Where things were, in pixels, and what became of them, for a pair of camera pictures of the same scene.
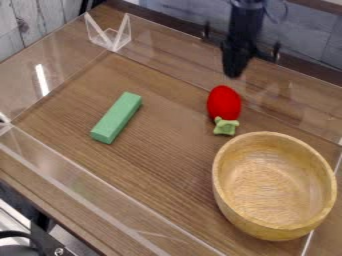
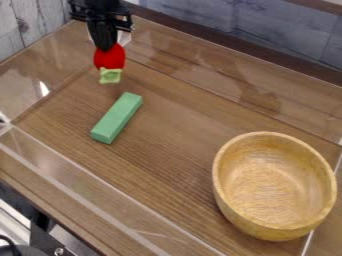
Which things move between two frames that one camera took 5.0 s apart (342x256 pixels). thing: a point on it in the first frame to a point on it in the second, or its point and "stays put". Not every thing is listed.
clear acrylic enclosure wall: [149, 153] stays put
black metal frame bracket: [50, 245] stays put
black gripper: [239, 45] to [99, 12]
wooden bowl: [274, 184] stays put
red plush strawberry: [223, 104] to [109, 61]
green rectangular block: [113, 121] stays put
